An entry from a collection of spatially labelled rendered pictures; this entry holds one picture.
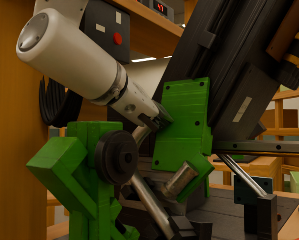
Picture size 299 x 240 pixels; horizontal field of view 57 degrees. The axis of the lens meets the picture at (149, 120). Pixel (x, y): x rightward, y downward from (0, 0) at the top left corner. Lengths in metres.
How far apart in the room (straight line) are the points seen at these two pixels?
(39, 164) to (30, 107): 0.37
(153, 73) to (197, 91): 10.43
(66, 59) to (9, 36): 0.34
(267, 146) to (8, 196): 0.58
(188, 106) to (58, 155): 0.34
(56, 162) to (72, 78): 0.13
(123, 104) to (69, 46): 0.14
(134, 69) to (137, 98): 11.02
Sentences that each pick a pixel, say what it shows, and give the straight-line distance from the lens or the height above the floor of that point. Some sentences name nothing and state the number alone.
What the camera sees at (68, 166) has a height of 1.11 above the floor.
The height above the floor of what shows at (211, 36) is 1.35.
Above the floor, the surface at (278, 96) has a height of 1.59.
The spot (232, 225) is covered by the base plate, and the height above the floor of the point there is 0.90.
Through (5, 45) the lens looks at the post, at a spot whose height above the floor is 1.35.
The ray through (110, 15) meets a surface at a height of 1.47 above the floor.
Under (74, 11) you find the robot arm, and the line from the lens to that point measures 0.51.
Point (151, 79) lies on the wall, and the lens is 11.03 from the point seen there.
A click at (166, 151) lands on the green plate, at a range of 0.61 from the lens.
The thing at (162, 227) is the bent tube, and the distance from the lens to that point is 0.56.
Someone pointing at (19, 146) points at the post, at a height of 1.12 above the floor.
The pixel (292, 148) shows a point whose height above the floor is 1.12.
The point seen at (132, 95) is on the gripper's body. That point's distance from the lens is 0.48.
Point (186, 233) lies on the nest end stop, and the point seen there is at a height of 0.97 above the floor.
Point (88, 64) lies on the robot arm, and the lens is 0.42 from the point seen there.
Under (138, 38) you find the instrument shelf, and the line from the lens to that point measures 1.08.
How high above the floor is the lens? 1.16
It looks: 2 degrees up
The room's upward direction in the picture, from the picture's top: straight up
